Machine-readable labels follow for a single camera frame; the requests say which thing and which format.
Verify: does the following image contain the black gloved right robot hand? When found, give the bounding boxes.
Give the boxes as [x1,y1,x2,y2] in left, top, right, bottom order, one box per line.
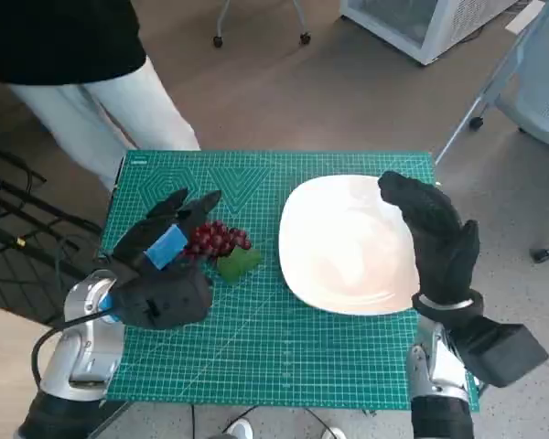
[377,170,481,305]

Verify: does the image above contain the green cutting mat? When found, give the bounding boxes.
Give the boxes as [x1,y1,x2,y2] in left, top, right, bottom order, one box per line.
[100,150,482,412]

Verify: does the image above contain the white square plate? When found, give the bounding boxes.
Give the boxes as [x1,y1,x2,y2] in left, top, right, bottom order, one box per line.
[277,173,423,316]

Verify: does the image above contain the white mesh cabinet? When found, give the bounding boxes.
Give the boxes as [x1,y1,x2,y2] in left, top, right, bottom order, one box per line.
[338,0,533,67]

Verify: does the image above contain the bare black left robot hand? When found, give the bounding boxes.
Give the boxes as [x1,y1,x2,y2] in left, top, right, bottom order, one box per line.
[101,188,223,294]

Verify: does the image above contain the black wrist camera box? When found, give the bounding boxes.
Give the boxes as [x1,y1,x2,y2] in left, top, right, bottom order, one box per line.
[113,268,214,331]
[455,314,549,389]

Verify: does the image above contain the black metal rack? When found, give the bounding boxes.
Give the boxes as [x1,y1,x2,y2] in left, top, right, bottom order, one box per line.
[0,140,104,313]

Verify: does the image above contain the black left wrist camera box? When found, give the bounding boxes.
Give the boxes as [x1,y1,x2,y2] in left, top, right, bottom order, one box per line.
[113,268,214,331]

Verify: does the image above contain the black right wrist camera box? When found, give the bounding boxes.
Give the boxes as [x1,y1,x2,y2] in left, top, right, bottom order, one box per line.
[455,314,549,389]

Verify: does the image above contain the chair base with casters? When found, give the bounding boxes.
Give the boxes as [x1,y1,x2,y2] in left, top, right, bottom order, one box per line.
[211,0,313,48]

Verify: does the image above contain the person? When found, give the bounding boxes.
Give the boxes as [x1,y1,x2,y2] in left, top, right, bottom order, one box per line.
[0,0,203,194]

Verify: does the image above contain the grey mesh office chair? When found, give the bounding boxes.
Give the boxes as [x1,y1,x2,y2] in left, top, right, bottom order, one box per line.
[433,0,549,264]

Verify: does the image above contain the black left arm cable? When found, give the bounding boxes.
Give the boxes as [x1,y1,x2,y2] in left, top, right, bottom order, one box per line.
[30,309,120,391]

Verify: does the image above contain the red toy grapes with leaf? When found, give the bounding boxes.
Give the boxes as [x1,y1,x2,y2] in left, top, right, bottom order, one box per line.
[180,219,264,286]

